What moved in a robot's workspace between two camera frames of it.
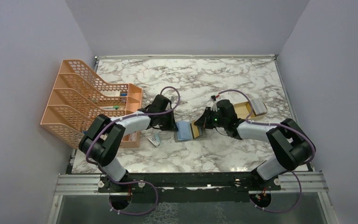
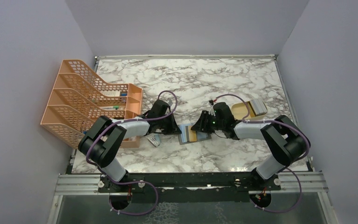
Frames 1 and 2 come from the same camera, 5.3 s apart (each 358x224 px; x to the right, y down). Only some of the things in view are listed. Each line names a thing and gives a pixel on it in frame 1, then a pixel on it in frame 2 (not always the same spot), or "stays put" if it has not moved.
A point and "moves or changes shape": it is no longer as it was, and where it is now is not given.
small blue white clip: (155, 140) stays put
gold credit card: (195, 129) moves or changes shape
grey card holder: (187, 131) moves or changes shape
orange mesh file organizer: (77, 100) stays put
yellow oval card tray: (243, 110) stays put
